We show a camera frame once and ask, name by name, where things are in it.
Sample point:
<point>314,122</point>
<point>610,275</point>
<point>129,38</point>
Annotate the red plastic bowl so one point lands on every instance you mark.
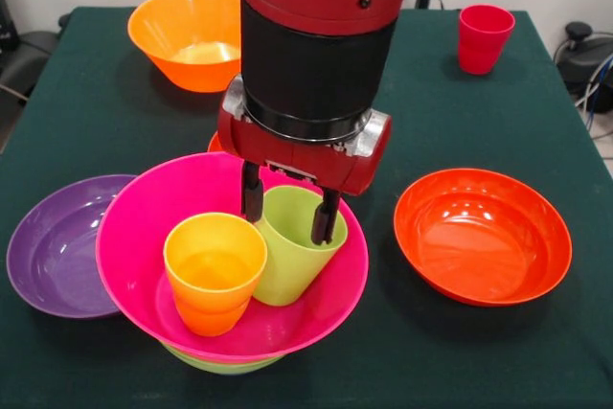
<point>483,236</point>
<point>214,143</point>

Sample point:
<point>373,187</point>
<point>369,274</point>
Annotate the orange plastic bowl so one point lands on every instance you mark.
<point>191,30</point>

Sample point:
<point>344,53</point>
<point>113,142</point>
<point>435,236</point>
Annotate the purple plastic bowl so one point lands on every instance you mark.
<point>52,246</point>

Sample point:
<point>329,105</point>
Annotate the green plastic cup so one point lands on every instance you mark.
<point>287,265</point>

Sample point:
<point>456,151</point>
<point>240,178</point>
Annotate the pink plastic bowl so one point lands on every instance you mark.
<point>139,236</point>

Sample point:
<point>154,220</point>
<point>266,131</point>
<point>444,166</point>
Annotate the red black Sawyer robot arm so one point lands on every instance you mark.
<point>316,45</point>

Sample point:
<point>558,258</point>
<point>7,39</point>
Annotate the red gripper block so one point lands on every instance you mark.
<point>306,162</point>

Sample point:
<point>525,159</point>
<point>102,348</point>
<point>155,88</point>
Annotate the yellow plastic cup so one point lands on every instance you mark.
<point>215,284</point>

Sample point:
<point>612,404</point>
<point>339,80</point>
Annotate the red plastic cup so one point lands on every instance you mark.
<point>481,45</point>

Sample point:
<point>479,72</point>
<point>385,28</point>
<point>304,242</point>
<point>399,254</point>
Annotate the dark green tablecloth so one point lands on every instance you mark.
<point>431,356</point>

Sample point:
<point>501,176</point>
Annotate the green plastic bowl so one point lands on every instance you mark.
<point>225,365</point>

